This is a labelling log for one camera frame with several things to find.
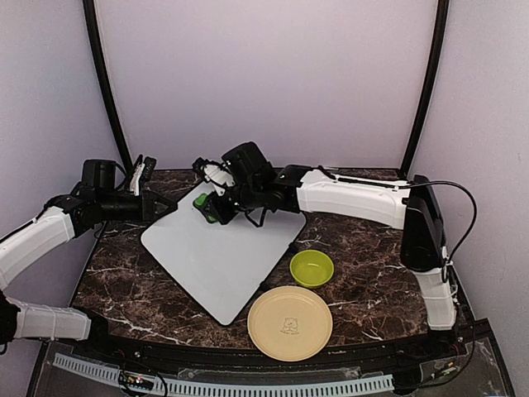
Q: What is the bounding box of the white whiteboard with black frame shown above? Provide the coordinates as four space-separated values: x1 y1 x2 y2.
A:
141 183 307 326

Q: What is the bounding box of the white slotted cable duct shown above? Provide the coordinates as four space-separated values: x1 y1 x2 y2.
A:
52 353 394 396

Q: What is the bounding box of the black left corner post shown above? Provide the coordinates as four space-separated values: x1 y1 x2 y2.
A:
82 0 132 170

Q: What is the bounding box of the black corner post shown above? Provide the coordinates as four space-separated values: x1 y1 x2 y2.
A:
398 0 450 179
82 0 132 170

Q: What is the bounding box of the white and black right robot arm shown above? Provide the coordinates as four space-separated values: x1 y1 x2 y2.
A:
193 141 456 359

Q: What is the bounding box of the right wrist camera with cables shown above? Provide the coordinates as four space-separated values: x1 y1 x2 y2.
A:
193 157 235 196

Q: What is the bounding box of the left wrist camera with cables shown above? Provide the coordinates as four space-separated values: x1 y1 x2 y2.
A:
115 155 157 196

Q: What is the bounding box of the green bowl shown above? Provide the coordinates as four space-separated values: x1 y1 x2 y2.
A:
289 250 335 289

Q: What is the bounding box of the black right corner post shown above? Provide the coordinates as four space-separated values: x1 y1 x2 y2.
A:
398 0 450 179

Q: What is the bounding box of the black curved front rail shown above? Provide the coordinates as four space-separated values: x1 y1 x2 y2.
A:
79 301 493 374

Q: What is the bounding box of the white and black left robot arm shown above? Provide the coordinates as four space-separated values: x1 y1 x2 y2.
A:
1 156 178 361

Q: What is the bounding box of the beige round plate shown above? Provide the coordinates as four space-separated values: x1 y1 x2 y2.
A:
247 286 333 362

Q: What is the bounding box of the wrist camera with cables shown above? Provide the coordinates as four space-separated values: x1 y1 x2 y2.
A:
193 157 235 196
115 155 157 196

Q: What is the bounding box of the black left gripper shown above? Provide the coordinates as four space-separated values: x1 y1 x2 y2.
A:
98 191 179 223

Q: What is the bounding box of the green bone-shaped eraser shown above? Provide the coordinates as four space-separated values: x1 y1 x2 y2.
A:
193 193 217 223

